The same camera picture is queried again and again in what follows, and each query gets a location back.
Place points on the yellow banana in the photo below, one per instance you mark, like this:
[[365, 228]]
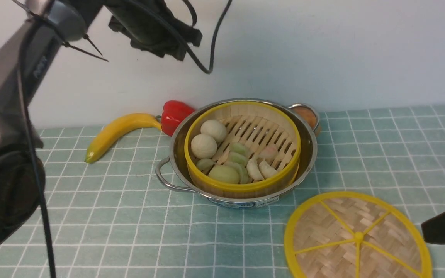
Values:
[[117, 129]]

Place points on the stainless steel pot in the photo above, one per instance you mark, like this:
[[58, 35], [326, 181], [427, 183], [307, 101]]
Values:
[[173, 172]]

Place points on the green dumpling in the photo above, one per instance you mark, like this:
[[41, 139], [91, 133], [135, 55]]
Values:
[[238, 153]]

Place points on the red bell pepper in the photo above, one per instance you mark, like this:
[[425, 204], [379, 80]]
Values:
[[174, 112]]

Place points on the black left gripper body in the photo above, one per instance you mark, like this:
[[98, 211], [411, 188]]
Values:
[[146, 34]]

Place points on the white dumpling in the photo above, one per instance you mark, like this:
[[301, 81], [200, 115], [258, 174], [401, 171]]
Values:
[[253, 170]]

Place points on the orange fruit behind pot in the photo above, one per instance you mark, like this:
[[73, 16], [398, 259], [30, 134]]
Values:
[[307, 114]]

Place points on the round white bun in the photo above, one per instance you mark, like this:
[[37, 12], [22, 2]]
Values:
[[214, 129], [203, 146]]

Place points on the pink dumpling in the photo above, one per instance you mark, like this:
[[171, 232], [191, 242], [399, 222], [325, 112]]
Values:
[[269, 153]]

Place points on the lower round white bun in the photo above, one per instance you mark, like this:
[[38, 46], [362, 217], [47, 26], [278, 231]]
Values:
[[203, 146]]

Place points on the yellow bamboo steamer basket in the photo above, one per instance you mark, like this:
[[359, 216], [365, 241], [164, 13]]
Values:
[[255, 125]]

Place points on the upper round white bun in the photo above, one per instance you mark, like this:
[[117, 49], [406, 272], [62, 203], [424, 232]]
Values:
[[214, 129]]

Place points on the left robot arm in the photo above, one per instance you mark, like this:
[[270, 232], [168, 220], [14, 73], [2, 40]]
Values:
[[49, 26]]

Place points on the yellow woven steamer lid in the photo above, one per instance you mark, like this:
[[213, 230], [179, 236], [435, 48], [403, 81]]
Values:
[[353, 235]]

